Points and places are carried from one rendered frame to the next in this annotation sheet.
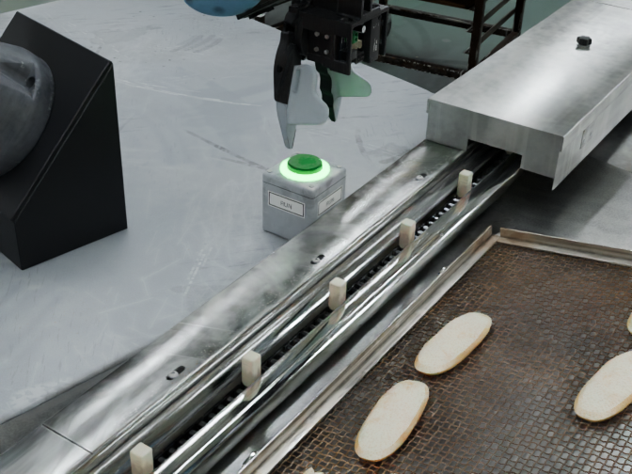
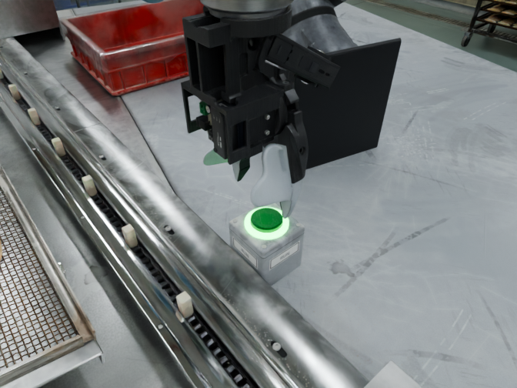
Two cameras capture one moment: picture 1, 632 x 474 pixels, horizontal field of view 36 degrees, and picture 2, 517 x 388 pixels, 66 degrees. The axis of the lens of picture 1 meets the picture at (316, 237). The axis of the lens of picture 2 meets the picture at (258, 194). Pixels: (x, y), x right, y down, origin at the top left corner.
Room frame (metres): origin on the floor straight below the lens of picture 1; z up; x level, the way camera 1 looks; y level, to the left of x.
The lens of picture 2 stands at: (1.05, -0.33, 1.24)
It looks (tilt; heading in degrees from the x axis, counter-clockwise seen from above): 40 degrees down; 107
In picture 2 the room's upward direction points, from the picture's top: straight up
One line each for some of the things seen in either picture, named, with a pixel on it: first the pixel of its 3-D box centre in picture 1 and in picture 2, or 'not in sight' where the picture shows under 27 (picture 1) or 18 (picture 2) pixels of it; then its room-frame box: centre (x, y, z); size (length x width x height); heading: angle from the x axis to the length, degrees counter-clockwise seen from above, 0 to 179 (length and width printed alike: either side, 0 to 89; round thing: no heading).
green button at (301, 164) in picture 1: (305, 167); (266, 222); (0.95, 0.02, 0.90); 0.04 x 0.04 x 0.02
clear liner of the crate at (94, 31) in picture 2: not in sight; (169, 35); (0.49, 0.65, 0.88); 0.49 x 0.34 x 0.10; 54
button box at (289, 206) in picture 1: (305, 212); (265, 253); (0.95, 0.01, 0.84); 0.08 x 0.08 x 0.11; 57
